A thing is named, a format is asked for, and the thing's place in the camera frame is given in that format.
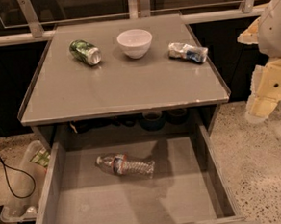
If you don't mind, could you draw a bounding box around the white ceramic bowl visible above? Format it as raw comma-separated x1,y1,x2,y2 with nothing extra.
117,29,153,59

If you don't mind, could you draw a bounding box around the clear plastic water bottle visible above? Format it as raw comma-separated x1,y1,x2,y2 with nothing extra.
95,153,155,179

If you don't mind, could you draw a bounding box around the green soda can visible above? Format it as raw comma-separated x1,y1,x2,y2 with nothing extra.
69,40,102,66

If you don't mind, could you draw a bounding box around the grey cabinet counter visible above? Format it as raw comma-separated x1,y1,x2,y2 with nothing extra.
19,15,230,126

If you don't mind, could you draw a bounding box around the open grey top drawer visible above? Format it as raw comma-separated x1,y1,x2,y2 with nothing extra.
36,112,260,224

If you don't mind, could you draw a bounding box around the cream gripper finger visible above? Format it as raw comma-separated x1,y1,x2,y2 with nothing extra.
237,19,260,45
244,58,281,123

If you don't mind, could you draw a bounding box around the green snack packet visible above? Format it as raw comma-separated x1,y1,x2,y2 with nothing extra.
30,148,50,168

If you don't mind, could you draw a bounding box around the clear plastic storage bin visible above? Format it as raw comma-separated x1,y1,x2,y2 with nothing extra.
0,140,47,223

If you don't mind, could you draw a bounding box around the metal railing frame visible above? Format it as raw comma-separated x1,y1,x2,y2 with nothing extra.
0,0,269,46

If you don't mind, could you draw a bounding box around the crushed silver blue can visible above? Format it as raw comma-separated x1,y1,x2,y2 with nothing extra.
167,42,209,63

